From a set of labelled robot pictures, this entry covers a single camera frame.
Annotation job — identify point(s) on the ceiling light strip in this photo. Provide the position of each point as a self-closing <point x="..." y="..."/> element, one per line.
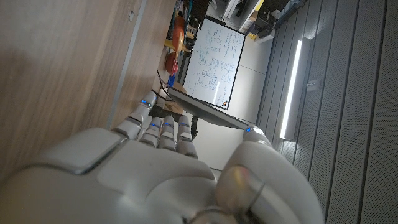
<point x="290" y="90"/>

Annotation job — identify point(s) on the black computer monitor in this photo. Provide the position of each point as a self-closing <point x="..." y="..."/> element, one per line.
<point x="205" y="110"/>

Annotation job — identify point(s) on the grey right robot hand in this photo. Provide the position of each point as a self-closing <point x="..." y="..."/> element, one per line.
<point x="149" y="180"/>

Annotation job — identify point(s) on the white whiteboard with writing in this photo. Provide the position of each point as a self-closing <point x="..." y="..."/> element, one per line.
<point x="214" y="59"/>

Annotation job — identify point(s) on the red bowl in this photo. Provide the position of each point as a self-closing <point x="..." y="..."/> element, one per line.
<point x="171" y="63"/>

